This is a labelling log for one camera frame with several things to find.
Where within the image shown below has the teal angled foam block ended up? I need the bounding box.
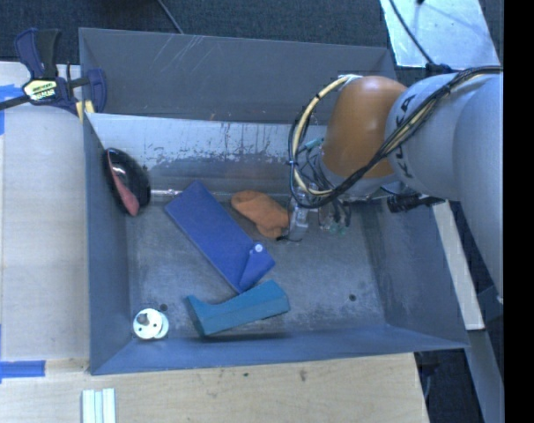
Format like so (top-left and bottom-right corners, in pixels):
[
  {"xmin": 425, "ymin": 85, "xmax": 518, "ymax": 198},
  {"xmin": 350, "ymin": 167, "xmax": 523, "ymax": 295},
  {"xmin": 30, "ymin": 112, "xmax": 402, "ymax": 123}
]
[{"xmin": 184, "ymin": 278, "xmax": 292, "ymax": 338}]

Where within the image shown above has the black cylinder on white bracket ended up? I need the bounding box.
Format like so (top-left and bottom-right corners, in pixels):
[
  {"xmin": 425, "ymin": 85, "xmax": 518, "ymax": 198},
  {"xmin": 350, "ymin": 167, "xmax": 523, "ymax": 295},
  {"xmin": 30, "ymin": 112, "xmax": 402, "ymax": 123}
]
[{"xmin": 351, "ymin": 193, "xmax": 445, "ymax": 214}]

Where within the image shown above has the grey metal bin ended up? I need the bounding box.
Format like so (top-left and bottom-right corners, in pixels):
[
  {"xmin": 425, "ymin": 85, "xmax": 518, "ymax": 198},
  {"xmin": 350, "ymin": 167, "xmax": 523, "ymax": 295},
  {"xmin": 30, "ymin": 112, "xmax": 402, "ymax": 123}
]
[{"xmin": 78, "ymin": 27, "xmax": 471, "ymax": 376}]

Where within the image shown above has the orange soft toy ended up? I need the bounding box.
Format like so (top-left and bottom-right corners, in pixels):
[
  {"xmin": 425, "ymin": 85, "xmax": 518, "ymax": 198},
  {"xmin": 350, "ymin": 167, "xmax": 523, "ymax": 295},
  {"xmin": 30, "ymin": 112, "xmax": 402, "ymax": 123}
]
[{"xmin": 230, "ymin": 189, "xmax": 292, "ymax": 241}]

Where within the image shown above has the white round plastic cap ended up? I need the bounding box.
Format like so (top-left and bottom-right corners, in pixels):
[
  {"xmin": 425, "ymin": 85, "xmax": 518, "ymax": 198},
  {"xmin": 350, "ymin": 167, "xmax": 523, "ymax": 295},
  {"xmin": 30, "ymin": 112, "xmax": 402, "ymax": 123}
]
[{"xmin": 131, "ymin": 307, "xmax": 171, "ymax": 340}]

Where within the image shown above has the black and red brush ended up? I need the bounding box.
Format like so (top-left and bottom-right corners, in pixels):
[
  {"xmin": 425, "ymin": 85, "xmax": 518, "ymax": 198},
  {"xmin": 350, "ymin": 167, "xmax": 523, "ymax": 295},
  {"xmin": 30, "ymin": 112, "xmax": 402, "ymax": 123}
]
[{"xmin": 102, "ymin": 147, "xmax": 152, "ymax": 217}]

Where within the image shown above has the blue flat pouch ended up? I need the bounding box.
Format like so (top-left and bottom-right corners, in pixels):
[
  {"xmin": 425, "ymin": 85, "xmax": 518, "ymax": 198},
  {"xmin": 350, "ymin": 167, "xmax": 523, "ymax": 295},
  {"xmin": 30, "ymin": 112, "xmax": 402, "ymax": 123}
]
[{"xmin": 163, "ymin": 179, "xmax": 277, "ymax": 294}]

